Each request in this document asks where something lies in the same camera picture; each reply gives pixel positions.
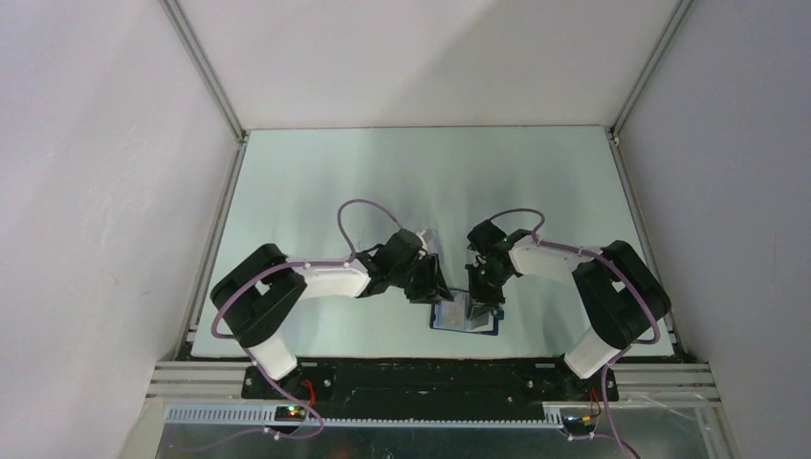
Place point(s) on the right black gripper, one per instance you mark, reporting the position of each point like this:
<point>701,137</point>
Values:
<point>480,300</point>

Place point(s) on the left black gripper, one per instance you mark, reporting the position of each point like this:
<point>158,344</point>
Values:
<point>432,288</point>

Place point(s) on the blue leather card holder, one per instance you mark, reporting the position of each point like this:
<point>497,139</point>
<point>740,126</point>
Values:
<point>461,297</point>

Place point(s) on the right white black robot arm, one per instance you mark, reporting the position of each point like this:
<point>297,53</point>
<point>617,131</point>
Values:
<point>623,300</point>

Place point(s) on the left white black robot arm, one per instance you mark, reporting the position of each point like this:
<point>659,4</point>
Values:
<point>256,297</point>

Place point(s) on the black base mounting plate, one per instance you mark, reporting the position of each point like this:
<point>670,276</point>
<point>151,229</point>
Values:
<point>441,390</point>

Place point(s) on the right controller board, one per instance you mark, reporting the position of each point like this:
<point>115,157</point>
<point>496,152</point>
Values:
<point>577,428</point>

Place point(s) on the controller board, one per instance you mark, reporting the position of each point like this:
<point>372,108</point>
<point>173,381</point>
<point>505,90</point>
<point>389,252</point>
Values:
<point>290,413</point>
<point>577,428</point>

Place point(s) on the left controller board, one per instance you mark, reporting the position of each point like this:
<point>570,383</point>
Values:
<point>290,413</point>

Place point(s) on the right aluminium frame post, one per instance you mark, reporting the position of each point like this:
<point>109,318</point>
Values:
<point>677,18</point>

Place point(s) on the aluminium frame post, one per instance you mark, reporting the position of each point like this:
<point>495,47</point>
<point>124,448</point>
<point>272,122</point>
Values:
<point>677,18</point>
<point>189,39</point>

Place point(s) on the left aluminium frame post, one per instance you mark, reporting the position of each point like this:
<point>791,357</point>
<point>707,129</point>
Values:
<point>189,39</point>

